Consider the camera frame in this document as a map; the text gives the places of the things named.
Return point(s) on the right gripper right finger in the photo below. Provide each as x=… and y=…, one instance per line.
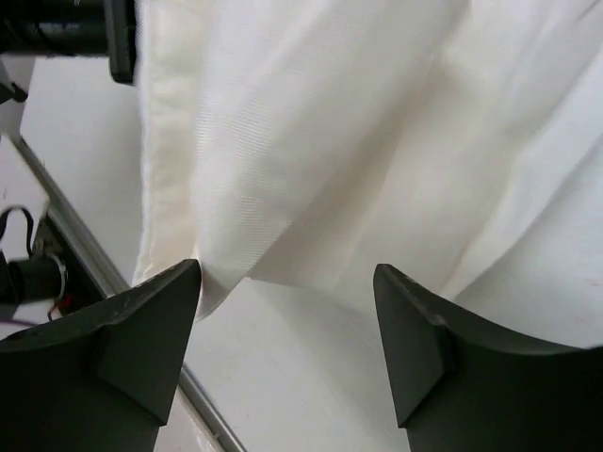
x=460, y=382

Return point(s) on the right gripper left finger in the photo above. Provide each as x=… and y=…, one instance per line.
x=103, y=378

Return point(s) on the white pleated skirt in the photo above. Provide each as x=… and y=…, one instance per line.
x=305, y=142

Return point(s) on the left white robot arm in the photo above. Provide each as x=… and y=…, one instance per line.
x=70, y=28

